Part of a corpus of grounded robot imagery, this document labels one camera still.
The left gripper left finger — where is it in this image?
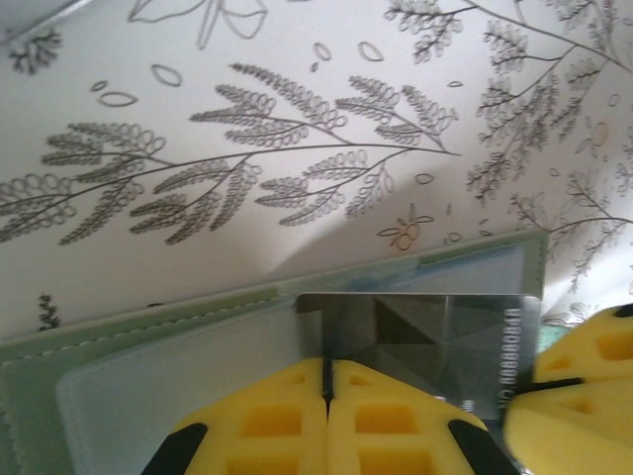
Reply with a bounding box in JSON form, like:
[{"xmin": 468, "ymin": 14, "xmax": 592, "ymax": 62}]
[{"xmin": 142, "ymin": 358, "xmax": 330, "ymax": 475}]

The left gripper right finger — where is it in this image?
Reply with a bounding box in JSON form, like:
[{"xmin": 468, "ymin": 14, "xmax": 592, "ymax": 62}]
[{"xmin": 328, "ymin": 359, "xmax": 515, "ymax": 475}]

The silver credit card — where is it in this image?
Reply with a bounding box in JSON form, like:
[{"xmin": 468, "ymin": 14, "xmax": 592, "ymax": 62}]
[{"xmin": 296, "ymin": 291, "xmax": 544, "ymax": 431}]

